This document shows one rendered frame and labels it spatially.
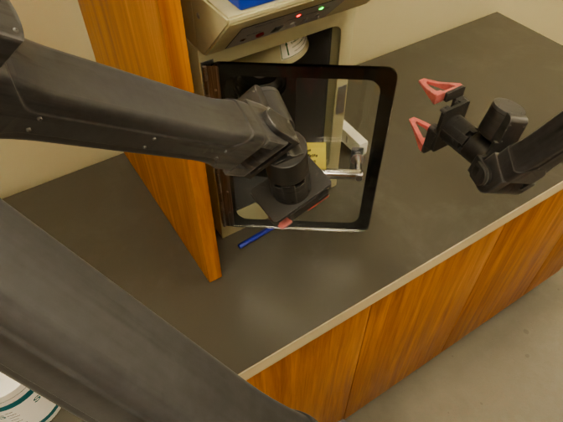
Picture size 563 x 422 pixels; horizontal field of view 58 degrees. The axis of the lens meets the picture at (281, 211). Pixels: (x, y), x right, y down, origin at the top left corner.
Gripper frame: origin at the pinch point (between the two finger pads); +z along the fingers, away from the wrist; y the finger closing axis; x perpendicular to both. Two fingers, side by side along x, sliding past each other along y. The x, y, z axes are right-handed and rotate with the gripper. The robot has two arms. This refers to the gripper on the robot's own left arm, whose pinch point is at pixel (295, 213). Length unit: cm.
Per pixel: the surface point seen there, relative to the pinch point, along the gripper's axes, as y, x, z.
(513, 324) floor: -71, 38, 140
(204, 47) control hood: -2.4, -24.1, -15.7
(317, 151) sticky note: -12.2, -10.1, 6.6
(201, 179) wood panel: 8.5, -15.1, 0.6
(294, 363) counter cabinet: 12.6, 11.8, 43.0
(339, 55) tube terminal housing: -27.6, -23.0, 3.7
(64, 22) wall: 11, -68, 3
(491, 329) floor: -62, 34, 139
